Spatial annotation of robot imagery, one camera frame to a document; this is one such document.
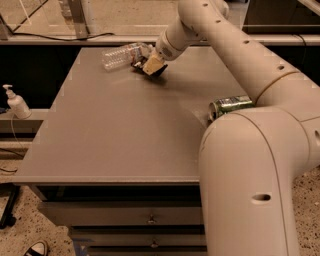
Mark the black and white shoe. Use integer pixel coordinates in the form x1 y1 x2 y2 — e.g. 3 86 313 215
23 241 48 256

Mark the grey drawer cabinet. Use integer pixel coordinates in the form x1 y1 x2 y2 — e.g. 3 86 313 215
15 47 241 256

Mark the black stand foot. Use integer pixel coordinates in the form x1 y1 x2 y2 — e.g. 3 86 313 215
0 183 20 229

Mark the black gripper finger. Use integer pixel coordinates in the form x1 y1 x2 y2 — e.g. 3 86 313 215
152 64 168 77

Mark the black cable on ledge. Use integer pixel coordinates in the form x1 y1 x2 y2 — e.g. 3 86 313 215
0 13 116 42

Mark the green soda can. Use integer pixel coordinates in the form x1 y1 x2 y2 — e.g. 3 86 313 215
208 95 254 122

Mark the white pump dispenser bottle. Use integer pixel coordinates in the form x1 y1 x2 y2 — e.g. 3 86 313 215
3 84 31 119

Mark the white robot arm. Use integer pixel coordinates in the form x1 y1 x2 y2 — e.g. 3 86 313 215
143 0 320 256

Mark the clear plastic water bottle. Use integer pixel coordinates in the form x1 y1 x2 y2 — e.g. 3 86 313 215
102 42 153 71

